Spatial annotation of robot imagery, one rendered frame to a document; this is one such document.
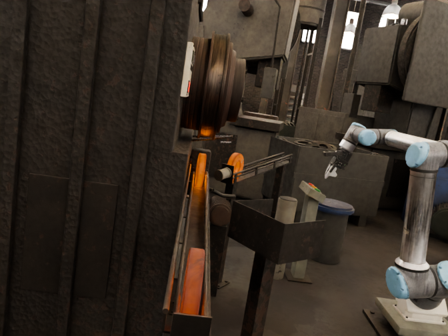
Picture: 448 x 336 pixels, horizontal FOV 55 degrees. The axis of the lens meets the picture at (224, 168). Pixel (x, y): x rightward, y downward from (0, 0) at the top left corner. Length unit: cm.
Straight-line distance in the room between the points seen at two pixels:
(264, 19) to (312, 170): 164
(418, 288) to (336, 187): 222
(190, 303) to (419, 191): 144
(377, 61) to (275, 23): 148
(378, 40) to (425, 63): 66
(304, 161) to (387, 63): 186
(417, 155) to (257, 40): 288
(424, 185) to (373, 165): 240
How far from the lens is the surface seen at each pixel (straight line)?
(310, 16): 1072
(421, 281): 221
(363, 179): 442
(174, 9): 148
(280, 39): 459
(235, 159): 236
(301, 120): 653
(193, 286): 85
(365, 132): 254
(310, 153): 405
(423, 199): 210
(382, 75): 541
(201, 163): 189
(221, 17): 472
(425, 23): 524
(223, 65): 173
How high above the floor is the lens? 109
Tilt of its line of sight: 10 degrees down
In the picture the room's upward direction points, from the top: 9 degrees clockwise
